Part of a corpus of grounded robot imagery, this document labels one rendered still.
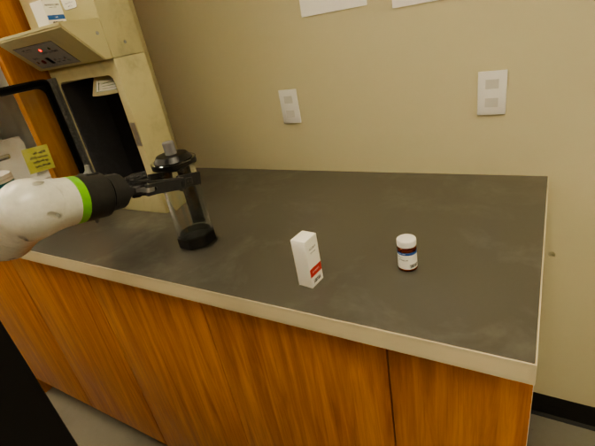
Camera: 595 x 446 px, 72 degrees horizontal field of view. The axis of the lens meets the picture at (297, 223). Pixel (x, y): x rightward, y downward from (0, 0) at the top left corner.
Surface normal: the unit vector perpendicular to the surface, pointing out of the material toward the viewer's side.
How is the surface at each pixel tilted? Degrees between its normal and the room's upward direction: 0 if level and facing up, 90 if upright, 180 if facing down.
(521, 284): 1
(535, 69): 90
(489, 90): 90
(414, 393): 90
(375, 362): 90
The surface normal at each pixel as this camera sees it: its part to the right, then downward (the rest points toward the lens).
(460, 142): -0.48, 0.46
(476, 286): -0.17, -0.88
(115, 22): 0.86, 0.08
